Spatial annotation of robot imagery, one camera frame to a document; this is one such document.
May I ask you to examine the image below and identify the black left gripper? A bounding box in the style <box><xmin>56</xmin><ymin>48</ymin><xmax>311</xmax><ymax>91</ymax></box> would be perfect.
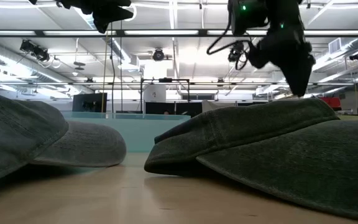
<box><xmin>28</xmin><ymin>0</ymin><xmax>135</xmax><ymax>34</ymax></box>

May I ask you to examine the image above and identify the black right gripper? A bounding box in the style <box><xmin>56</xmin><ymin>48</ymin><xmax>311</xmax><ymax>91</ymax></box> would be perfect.
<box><xmin>247</xmin><ymin>27</ymin><xmax>316</xmax><ymax>98</ymax></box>

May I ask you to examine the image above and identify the dark green baseball cap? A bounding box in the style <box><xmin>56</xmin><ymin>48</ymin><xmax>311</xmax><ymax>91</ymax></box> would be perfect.
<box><xmin>144</xmin><ymin>97</ymin><xmax>358</xmax><ymax>223</ymax></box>

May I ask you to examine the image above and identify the red box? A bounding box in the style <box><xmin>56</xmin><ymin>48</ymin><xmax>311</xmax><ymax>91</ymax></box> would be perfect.
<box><xmin>319</xmin><ymin>96</ymin><xmax>342</xmax><ymax>110</ymax></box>

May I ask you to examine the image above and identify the black computer monitor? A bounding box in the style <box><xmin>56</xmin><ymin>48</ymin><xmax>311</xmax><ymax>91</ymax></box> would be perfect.
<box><xmin>71</xmin><ymin>92</ymin><xmax>108</xmax><ymax>113</ymax></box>

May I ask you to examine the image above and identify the white board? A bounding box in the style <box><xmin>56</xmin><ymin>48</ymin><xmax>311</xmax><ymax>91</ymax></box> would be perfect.
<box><xmin>143</xmin><ymin>84</ymin><xmax>167</xmax><ymax>103</ymax></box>

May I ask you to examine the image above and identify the teal translucent plastic bin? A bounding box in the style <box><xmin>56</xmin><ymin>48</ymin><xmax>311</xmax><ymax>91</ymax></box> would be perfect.
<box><xmin>60</xmin><ymin>111</ymin><xmax>192</xmax><ymax>154</ymax></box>

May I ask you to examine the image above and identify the black overhead rig camera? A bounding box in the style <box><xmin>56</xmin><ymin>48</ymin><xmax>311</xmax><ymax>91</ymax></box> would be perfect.
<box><xmin>152</xmin><ymin>47</ymin><xmax>165</xmax><ymax>62</ymax></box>

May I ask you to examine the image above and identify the black rig frame crossbar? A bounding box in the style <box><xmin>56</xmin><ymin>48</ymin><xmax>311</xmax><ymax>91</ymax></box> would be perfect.
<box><xmin>0</xmin><ymin>29</ymin><xmax>358</xmax><ymax>39</ymax></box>

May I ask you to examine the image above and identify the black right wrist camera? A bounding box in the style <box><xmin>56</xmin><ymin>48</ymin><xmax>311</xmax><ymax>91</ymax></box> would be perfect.
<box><xmin>227</xmin><ymin>0</ymin><xmax>269</xmax><ymax>36</ymax></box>

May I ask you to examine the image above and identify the black metal stand frame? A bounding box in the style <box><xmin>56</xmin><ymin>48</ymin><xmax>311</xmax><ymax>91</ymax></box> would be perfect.
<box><xmin>140</xmin><ymin>77</ymin><xmax>191</xmax><ymax>114</ymax></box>

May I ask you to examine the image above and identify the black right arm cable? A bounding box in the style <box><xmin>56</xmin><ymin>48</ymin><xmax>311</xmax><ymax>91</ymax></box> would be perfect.
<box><xmin>206</xmin><ymin>11</ymin><xmax>254</xmax><ymax>71</ymax></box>

